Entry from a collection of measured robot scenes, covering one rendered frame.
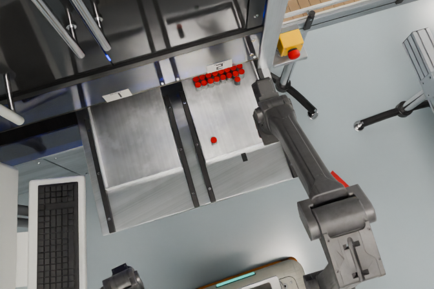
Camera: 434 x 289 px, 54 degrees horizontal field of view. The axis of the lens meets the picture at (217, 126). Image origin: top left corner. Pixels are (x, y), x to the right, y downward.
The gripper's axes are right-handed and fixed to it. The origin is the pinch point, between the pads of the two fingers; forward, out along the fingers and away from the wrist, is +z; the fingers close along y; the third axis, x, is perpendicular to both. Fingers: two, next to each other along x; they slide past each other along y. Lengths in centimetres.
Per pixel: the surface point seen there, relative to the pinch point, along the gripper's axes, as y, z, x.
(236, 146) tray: 1.9, 20.2, 8.0
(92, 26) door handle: 22, -45, 34
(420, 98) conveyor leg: 9, 73, -88
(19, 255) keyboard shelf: -12, 29, 89
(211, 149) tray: 3.2, 20.3, 16.3
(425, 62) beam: 20, 53, -85
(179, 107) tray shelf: 21.1, 21.1, 22.7
